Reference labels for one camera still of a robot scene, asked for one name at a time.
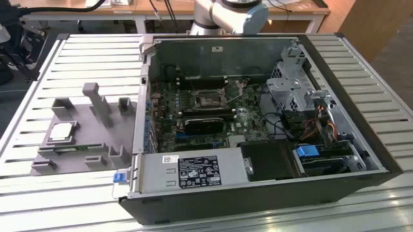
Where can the black RAM slot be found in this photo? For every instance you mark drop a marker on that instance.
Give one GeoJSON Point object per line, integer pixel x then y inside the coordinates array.
{"type": "Point", "coordinates": [207, 112]}
{"type": "Point", "coordinates": [208, 116]}
{"type": "Point", "coordinates": [201, 81]}
{"type": "Point", "coordinates": [201, 87]}

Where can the green RAM stick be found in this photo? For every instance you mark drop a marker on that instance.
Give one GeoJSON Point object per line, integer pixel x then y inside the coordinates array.
{"type": "Point", "coordinates": [81, 147]}

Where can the open black PC case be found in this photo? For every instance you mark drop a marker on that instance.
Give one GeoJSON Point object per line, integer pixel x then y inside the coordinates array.
{"type": "Point", "coordinates": [227, 207]}

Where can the silver square CPU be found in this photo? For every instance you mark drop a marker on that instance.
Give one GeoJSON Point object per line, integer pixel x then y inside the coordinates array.
{"type": "Point", "coordinates": [62, 131]}

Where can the CPU socket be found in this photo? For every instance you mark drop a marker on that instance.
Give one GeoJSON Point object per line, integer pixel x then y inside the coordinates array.
{"type": "Point", "coordinates": [208, 100]}

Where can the silver metal drive cage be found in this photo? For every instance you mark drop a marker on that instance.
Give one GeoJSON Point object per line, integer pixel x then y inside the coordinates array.
{"type": "Point", "coordinates": [291, 91]}

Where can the white sticker on case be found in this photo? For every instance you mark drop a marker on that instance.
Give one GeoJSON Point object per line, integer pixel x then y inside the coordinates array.
{"type": "Point", "coordinates": [217, 49]}

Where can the blue plastic case latch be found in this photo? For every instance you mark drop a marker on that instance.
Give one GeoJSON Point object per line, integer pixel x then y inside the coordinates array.
{"type": "Point", "coordinates": [120, 177]}

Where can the blue disk carrier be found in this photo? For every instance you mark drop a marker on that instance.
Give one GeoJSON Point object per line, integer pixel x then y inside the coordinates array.
{"type": "Point", "coordinates": [307, 151]}

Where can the green motherboard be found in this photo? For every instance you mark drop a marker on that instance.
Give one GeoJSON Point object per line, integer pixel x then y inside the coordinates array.
{"type": "Point", "coordinates": [249, 120]}

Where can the thin metal locking lever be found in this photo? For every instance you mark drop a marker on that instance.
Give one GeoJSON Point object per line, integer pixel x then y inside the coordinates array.
{"type": "Point", "coordinates": [236, 97]}

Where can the grey plastic parts rack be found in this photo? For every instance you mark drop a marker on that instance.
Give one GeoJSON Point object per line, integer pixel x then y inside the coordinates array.
{"type": "Point", "coordinates": [84, 135]}

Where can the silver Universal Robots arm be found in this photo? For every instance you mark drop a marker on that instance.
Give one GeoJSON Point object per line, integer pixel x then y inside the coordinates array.
{"type": "Point", "coordinates": [227, 14]}

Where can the silver chipset heat sink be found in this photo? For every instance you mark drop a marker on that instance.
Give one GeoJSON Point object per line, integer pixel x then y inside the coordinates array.
{"type": "Point", "coordinates": [239, 140]}

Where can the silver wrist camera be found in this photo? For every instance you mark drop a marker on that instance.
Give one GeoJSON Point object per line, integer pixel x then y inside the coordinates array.
{"type": "Point", "coordinates": [5, 32]}

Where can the silver power supply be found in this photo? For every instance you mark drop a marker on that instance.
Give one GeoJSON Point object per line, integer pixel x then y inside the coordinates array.
{"type": "Point", "coordinates": [156, 174]}

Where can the black graphics card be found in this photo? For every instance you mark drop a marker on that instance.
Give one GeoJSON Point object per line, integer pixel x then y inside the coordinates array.
{"type": "Point", "coordinates": [204, 125]}

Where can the wooden desk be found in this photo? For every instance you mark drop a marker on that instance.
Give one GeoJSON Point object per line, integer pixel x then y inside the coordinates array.
{"type": "Point", "coordinates": [145, 13]}

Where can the wooden cabinet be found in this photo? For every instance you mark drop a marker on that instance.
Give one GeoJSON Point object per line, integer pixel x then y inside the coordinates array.
{"type": "Point", "coordinates": [378, 24]}

